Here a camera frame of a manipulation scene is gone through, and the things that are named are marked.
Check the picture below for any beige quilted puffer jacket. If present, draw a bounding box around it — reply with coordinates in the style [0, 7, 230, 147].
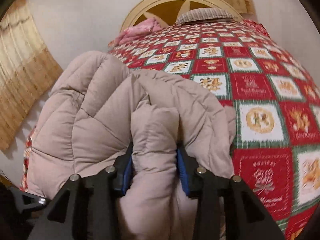
[27, 51, 236, 239]

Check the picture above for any cream arched wooden headboard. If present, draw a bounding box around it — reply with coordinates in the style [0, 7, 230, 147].
[120, 0, 243, 31]

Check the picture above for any side wall beige curtain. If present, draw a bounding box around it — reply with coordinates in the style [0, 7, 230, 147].
[0, 0, 62, 151]

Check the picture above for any red floral cloth bundle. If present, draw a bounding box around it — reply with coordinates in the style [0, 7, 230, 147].
[241, 19, 268, 35]

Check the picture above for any striped pillow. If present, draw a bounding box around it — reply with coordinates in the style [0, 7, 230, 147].
[175, 8, 234, 24]

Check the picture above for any red patchwork bear bedspread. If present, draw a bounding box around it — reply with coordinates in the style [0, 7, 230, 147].
[22, 21, 319, 239]

